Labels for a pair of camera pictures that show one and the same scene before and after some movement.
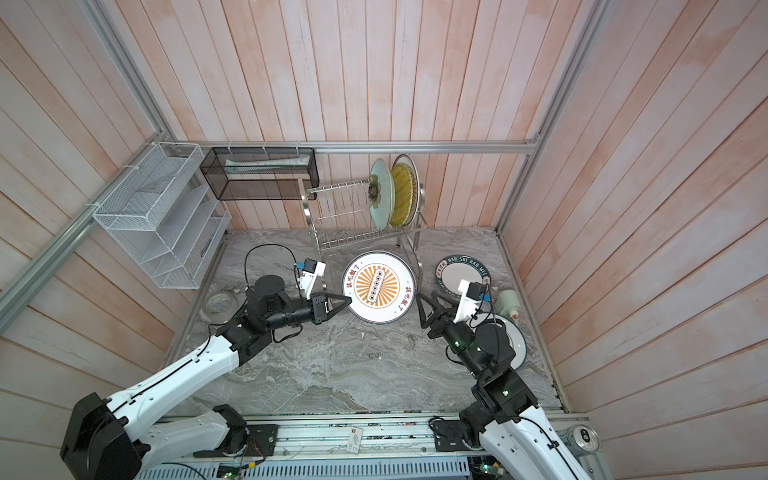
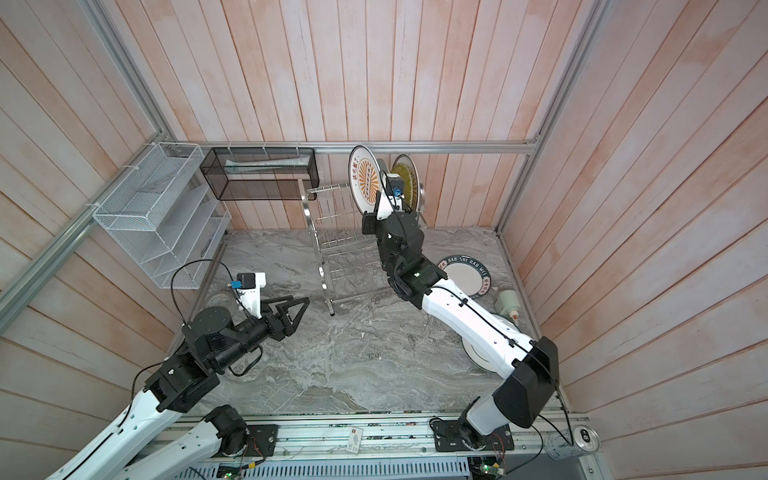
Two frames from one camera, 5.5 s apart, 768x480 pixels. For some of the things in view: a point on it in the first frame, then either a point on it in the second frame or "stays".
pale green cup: (508, 304) stays
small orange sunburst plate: (381, 286) → (364, 177)
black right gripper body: (461, 339) → (385, 234)
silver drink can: (580, 439) stays
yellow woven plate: (404, 194) stays
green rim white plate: (452, 269) stays
